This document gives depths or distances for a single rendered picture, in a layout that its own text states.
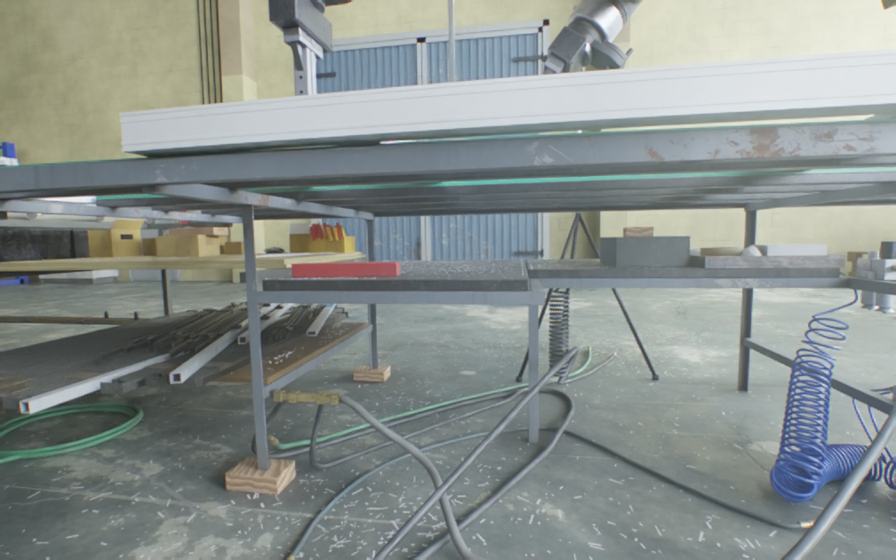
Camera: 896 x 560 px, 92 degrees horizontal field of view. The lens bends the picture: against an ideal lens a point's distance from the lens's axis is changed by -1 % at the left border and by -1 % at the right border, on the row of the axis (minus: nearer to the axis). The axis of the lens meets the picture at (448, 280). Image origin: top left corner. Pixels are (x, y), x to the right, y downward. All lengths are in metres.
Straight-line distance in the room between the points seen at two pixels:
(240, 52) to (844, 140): 8.46
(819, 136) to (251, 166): 0.91
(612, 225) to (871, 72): 6.26
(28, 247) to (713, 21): 8.18
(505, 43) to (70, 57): 8.14
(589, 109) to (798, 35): 8.10
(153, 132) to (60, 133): 10.56
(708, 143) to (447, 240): 6.64
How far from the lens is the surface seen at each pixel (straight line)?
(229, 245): 2.32
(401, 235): 7.48
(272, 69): 8.91
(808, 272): 1.70
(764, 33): 8.61
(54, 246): 2.73
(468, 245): 7.26
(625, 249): 1.57
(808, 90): 0.82
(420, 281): 1.14
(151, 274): 9.99
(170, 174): 0.99
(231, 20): 9.07
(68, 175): 1.15
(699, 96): 0.76
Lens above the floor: 0.69
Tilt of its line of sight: 5 degrees down
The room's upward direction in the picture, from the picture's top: 1 degrees counter-clockwise
